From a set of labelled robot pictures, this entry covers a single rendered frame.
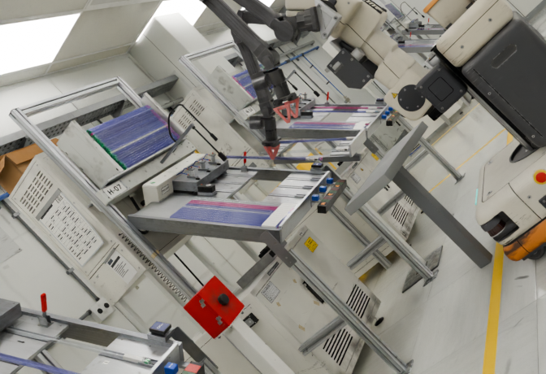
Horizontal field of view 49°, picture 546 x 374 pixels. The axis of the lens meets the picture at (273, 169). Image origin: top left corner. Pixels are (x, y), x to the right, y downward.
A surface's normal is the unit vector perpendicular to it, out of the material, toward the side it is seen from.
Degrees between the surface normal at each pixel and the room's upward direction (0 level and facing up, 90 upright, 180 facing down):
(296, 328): 90
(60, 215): 88
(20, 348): 47
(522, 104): 90
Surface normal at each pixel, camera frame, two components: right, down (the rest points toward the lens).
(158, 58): -0.37, 0.33
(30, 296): 0.60, -0.63
